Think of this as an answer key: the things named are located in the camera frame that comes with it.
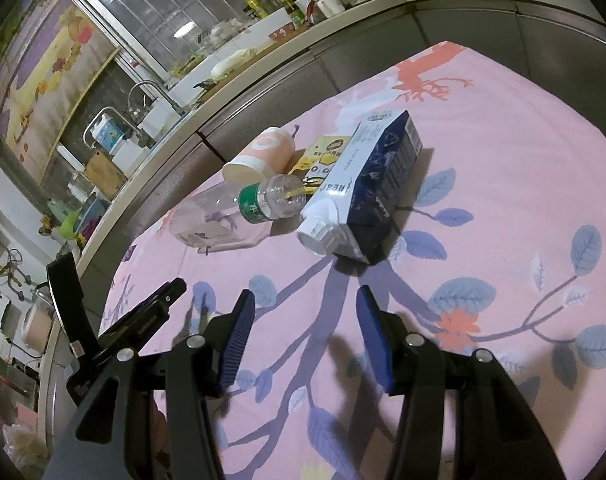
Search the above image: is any standing wooden cutting board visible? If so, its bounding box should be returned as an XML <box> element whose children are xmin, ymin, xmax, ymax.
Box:
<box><xmin>83</xmin><ymin>152</ymin><xmax>128</xmax><ymax>198</ymax></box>

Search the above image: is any blue plastic basin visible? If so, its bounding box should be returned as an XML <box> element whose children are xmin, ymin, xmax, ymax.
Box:
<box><xmin>78</xmin><ymin>195</ymin><xmax>111</xmax><ymax>241</ymax></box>

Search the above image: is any crumpled plastic bag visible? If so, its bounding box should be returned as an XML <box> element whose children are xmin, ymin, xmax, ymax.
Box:
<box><xmin>3</xmin><ymin>422</ymin><xmax>51</xmax><ymax>471</ymax></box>

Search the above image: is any white sink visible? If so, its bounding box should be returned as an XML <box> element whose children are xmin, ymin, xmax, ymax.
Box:
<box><xmin>110</xmin><ymin>97</ymin><xmax>181</xmax><ymax>171</ymax></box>

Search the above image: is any clear plastic bottle green label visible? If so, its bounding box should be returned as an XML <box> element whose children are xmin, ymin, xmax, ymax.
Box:
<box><xmin>169</xmin><ymin>174</ymin><xmax>309</xmax><ymax>251</ymax></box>

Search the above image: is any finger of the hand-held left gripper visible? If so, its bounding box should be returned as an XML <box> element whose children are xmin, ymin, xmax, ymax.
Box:
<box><xmin>95</xmin><ymin>279</ymin><xmax>188</xmax><ymax>361</ymax></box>

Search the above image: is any yellow snack packet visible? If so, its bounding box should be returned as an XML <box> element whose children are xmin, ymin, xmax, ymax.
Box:
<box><xmin>288</xmin><ymin>134</ymin><xmax>354</xmax><ymax>193</ymax></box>

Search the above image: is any chrome square faucet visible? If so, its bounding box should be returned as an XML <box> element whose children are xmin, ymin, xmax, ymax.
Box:
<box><xmin>90</xmin><ymin>106</ymin><xmax>148</xmax><ymax>146</ymax></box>

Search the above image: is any chrome gooseneck faucet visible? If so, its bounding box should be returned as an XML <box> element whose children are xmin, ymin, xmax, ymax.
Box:
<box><xmin>128</xmin><ymin>80</ymin><xmax>184</xmax><ymax>116</ymax></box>

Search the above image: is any blue white plastic container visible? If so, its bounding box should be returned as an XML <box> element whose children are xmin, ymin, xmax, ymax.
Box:
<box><xmin>90</xmin><ymin>115</ymin><xmax>126</xmax><ymax>153</ymax></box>

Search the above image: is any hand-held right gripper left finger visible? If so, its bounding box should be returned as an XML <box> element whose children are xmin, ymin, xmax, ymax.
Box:
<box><xmin>42</xmin><ymin>289</ymin><xmax>256</xmax><ymax>480</ymax></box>

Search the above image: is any barred window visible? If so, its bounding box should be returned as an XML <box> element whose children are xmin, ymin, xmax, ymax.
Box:
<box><xmin>78</xmin><ymin>0</ymin><xmax>304</xmax><ymax>86</ymax></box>

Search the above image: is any pink floral tablecloth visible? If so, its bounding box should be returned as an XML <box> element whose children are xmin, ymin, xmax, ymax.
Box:
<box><xmin>98</xmin><ymin>42</ymin><xmax>606</xmax><ymax>480</ymax></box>

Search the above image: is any green plastic strainer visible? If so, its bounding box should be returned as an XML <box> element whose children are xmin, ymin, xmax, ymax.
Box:
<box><xmin>50</xmin><ymin>207</ymin><xmax>81</xmax><ymax>241</ymax></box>

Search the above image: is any flat wooden cutting board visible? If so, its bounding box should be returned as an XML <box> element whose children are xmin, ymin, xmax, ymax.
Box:
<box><xmin>203</xmin><ymin>42</ymin><xmax>284</xmax><ymax>93</ymax></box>

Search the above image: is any blue white milk carton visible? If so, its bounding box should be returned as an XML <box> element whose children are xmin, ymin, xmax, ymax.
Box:
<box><xmin>297</xmin><ymin>110</ymin><xmax>424</xmax><ymax>265</ymax></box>

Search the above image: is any white radish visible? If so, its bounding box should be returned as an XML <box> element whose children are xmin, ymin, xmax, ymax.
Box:
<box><xmin>210</xmin><ymin>49</ymin><xmax>256</xmax><ymax>76</ymax></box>

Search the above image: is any wall poster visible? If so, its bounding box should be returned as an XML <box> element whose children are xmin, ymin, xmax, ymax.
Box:
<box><xmin>0</xmin><ymin>0</ymin><xmax>121</xmax><ymax>161</ymax></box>

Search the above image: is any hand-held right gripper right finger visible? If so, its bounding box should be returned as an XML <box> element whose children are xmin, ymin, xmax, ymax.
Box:
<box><xmin>357</xmin><ymin>285</ymin><xmax>566</xmax><ymax>480</ymax></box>

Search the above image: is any pink white paper cup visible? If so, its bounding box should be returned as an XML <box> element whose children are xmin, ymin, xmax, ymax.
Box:
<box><xmin>222</xmin><ymin>127</ymin><xmax>295</xmax><ymax>186</ymax></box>

